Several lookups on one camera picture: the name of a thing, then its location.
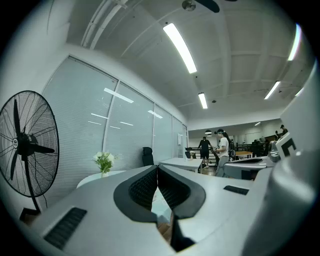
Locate black ceiling fan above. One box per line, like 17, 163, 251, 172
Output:
181, 0, 238, 14

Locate long ceiling light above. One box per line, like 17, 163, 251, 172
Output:
162, 22, 198, 75
197, 92, 209, 110
263, 80, 282, 101

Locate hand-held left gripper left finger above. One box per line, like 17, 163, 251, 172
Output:
31, 164, 176, 256

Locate white ceiling pipes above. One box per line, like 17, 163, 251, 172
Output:
80, 0, 129, 50

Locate white flowers in vase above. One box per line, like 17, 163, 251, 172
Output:
92, 150, 119, 176

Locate wooden table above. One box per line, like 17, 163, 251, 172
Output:
234, 150, 254, 160

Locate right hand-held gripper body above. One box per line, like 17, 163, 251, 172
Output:
241, 59, 320, 256

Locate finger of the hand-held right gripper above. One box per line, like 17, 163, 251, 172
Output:
222, 156, 270, 181

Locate white rectangular table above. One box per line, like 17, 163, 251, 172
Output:
158, 157, 204, 174

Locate black office chair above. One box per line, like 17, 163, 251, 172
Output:
142, 146, 155, 167

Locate black standing fan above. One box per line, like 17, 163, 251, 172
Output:
0, 90, 60, 224

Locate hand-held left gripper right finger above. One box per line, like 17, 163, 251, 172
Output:
157, 164, 256, 256

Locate round white table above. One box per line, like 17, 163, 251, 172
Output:
76, 170, 129, 190

